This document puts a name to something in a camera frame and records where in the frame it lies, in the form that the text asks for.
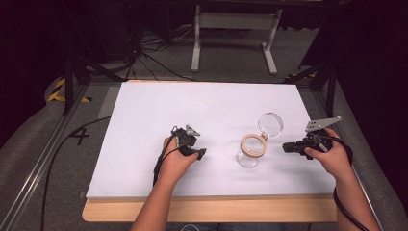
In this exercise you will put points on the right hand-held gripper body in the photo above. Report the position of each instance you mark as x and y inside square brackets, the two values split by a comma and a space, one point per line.
[316, 139]

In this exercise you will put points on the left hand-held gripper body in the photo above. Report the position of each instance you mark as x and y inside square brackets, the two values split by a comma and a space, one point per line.
[186, 138]

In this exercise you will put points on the glass jar with hinged lid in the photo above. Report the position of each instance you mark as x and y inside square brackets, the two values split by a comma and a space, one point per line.
[255, 146]

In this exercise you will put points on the person's left hand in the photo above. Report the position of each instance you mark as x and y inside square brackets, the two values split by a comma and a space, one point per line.
[174, 162]

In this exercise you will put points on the person's right hand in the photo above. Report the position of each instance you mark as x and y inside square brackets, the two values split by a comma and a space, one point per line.
[335, 157]

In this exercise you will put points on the white table cover sheet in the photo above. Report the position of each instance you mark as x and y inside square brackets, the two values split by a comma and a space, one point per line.
[192, 109]

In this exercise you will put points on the black tripod stand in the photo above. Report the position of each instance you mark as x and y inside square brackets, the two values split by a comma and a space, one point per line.
[77, 72]
[325, 78]

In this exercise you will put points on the black tape floor mark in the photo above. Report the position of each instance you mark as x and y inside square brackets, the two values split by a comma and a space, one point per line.
[80, 135]

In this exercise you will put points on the white metal stand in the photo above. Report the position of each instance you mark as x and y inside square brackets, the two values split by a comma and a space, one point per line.
[235, 20]

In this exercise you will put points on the yellow black floor tape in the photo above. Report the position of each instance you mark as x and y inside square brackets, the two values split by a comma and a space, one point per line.
[56, 94]

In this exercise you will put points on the aluminium frame rail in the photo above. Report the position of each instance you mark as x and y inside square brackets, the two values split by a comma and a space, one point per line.
[369, 199]
[38, 166]

